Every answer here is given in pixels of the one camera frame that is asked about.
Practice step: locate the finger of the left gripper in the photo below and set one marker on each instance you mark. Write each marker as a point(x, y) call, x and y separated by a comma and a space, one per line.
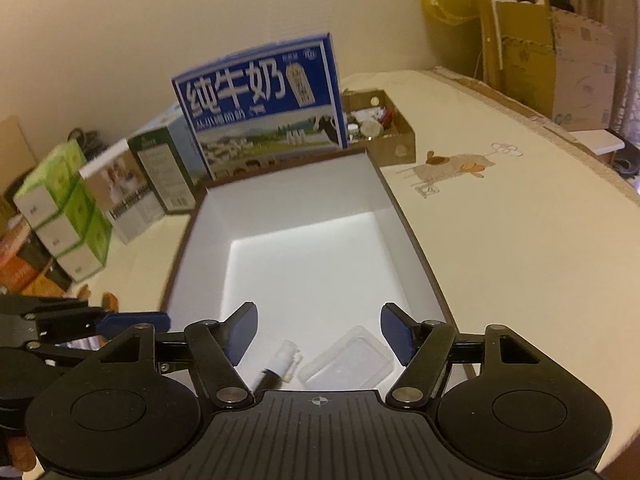
point(114, 324)

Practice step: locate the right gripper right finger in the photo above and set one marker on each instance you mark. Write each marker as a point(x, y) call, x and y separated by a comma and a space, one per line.
point(422, 348)

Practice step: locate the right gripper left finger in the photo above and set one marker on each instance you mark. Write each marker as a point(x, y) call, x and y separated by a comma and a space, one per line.
point(216, 349)

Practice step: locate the clear plastic case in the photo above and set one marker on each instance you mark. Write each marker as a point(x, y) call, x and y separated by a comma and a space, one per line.
point(357, 361)

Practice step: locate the brown spray bottle white nozzle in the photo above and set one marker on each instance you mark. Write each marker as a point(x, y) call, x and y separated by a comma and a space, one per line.
point(280, 369)

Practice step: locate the person's left hand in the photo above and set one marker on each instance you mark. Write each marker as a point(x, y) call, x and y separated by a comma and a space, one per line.
point(23, 457)

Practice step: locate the orange beef rice box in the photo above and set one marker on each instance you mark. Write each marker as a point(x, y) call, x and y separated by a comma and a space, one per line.
point(24, 260)

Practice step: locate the green white tissue box stack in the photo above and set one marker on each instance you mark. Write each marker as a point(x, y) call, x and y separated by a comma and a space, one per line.
point(57, 204)

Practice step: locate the white photo product box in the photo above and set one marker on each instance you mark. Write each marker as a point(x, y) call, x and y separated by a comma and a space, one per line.
point(119, 186)

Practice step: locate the brown cardboard storage box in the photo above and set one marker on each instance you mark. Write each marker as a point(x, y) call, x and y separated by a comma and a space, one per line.
point(318, 248)

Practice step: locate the dark green product box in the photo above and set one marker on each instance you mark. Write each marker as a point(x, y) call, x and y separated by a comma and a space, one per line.
point(170, 159)

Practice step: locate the small cardboard tray with items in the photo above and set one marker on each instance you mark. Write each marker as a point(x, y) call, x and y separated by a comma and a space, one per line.
point(375, 122)

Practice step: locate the blue milk carton box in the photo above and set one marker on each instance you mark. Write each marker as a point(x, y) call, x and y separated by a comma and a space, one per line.
point(265, 105)

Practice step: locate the large brown cardboard boxes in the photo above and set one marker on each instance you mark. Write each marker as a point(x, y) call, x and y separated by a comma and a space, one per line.
point(553, 61)

